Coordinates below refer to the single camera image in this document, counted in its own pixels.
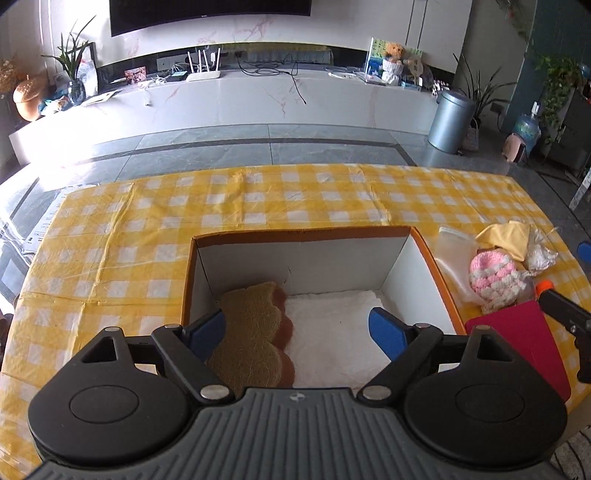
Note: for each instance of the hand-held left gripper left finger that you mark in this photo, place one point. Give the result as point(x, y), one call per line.
point(208, 330)

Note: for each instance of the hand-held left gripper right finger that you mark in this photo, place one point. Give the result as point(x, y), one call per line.
point(387, 333)

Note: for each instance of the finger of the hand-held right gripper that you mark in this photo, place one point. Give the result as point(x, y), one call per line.
point(585, 251)

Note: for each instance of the tan loofah pad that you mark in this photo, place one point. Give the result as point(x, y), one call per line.
point(251, 327)

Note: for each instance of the white towel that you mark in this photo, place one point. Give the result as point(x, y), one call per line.
point(332, 323)

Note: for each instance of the white cardboard box orange outside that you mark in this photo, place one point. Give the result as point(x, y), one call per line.
point(300, 258)

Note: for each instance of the crumpled clear plastic bag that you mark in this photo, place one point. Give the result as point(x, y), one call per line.
point(540, 254)

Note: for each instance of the black toy pistol orange tip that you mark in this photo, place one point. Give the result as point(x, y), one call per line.
point(565, 311)

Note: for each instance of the yellow cloth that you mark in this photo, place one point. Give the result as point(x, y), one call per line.
point(505, 237)

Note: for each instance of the pink and white crochet piece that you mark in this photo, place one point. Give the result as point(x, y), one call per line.
point(496, 281)

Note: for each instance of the flat clear plastic bag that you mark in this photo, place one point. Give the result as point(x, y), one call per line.
point(455, 258)

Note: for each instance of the red flat lid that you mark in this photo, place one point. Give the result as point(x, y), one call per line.
point(512, 341)

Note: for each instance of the dark grey cabinet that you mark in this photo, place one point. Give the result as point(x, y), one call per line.
point(575, 134)

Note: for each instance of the small pink heater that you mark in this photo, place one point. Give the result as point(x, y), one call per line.
point(513, 147)

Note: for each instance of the yellow checkered tablecloth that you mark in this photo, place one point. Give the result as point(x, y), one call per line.
point(138, 221)

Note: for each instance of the blue water bottle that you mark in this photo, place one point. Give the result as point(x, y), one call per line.
point(527, 129)

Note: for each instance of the trailing pothos plant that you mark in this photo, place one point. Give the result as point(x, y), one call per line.
point(558, 83)

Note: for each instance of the grey metal trash can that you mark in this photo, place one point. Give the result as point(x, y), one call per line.
point(450, 122)

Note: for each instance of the long-leaf floor plant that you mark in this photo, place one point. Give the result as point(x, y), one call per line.
point(482, 92)

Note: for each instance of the printed paper sheet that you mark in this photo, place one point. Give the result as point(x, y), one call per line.
point(46, 221)

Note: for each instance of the striped floor rug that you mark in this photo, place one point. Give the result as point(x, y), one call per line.
point(575, 457)

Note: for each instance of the white marble television console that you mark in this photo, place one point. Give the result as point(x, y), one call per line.
point(221, 106)

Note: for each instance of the hanging vine plant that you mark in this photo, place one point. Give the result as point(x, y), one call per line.
point(517, 16)

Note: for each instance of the white router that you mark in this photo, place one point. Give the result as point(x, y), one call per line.
point(203, 76)

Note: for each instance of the pink photo card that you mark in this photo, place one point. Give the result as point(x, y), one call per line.
point(135, 74)

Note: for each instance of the brown teddy bear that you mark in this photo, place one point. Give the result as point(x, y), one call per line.
point(394, 57)

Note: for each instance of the illustrated picture board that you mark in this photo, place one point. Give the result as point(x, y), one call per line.
point(375, 50)

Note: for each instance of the acorn-shaped ornament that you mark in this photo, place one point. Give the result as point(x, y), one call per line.
point(30, 99)

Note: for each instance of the green plant in glass vase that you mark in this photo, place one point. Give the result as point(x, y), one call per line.
point(71, 60)

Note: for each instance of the black television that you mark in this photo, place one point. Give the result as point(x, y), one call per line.
point(207, 14)

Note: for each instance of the dried flower bunch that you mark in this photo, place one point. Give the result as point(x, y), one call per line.
point(7, 74)

